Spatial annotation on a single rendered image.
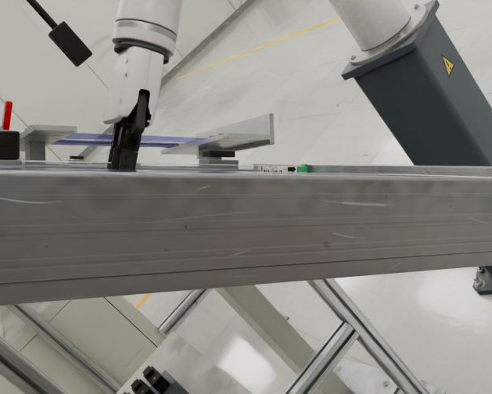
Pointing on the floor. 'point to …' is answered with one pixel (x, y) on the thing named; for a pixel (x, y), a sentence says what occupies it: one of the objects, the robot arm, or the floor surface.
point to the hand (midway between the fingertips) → (121, 164)
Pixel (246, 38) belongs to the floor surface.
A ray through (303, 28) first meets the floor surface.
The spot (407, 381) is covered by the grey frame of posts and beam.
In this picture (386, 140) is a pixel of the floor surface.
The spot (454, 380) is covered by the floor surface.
